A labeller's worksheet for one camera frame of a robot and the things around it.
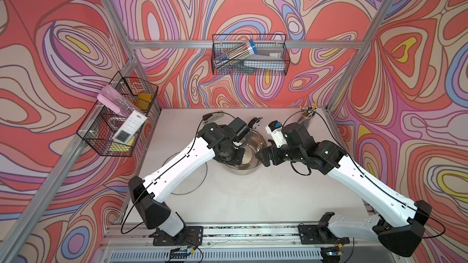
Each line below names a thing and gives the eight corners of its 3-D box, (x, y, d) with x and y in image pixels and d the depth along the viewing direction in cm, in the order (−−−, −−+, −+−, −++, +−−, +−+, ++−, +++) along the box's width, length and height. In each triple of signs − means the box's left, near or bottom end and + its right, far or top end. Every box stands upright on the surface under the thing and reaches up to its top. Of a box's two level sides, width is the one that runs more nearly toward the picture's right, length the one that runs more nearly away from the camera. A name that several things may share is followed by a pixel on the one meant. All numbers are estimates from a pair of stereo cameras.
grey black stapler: (205, 126, 115) (204, 120, 110) (203, 121, 118) (201, 115, 113) (224, 121, 118) (224, 114, 113) (222, 116, 121) (221, 109, 116)
